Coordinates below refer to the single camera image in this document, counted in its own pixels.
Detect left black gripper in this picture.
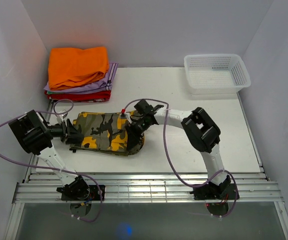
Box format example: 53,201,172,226
47,118,84,145

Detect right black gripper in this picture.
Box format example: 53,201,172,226
125,115,151,151

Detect camouflage trousers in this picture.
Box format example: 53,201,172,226
70,111,145,157

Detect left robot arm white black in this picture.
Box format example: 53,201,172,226
8,110,90,200

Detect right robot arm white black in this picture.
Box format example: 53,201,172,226
125,98,239,200

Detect red folded trousers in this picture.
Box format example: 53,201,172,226
44,90,111,102

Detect purple folded trousers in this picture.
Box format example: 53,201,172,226
44,62,118,95

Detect orange folded trousers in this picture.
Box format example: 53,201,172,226
48,46,109,91

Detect white plastic basket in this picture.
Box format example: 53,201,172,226
184,54,251,95

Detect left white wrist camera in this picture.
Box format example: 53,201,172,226
57,110,68,123

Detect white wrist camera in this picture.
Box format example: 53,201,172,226
119,108,130,119
57,110,68,123

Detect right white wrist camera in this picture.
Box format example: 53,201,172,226
119,108,130,119

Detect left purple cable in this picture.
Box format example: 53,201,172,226
0,99,103,223

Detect purple cable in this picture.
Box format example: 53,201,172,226
0,99,103,223
122,98,240,219

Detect aluminium mounting rail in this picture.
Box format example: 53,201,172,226
13,172,283,204

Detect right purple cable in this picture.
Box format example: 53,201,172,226
122,98,240,219

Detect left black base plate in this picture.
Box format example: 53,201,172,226
60,184,106,202

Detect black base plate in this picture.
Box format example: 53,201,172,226
190,182,240,200
60,184,106,202

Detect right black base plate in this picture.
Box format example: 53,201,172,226
190,182,240,200

